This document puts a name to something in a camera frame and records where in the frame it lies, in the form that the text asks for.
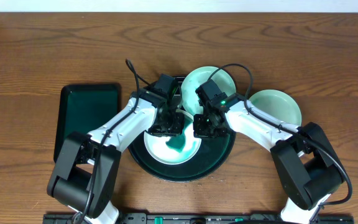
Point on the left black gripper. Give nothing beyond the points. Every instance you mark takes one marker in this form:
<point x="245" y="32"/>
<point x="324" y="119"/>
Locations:
<point x="169" y="126"/>

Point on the green-stained plate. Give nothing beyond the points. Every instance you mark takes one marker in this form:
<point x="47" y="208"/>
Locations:
<point x="278" y="104"/>

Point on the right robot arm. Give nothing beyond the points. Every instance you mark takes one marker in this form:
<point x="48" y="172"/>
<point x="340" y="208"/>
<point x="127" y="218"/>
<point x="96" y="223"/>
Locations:
<point x="307" y="165"/>

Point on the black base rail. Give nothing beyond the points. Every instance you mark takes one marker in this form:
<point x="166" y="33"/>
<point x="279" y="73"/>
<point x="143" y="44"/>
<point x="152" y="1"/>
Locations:
<point x="142" y="218"/>

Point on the round black serving tray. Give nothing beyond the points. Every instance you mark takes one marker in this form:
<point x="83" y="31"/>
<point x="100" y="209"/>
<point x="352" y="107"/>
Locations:
<point x="211" y="154"/>

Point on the green sponge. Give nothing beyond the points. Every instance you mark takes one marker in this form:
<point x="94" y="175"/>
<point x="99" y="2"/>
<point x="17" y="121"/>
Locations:
<point x="177" y="143"/>

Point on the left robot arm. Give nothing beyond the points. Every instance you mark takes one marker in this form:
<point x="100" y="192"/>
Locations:
<point x="86" y="168"/>

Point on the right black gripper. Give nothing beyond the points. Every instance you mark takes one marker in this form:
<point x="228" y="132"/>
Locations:
<point x="199" y="132"/>

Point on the black rectangular sponge tray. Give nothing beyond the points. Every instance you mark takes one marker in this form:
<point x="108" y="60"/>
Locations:
<point x="85" y="107"/>

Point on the white stained plate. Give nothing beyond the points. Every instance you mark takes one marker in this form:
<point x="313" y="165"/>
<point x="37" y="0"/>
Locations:
<point x="157" y="148"/>

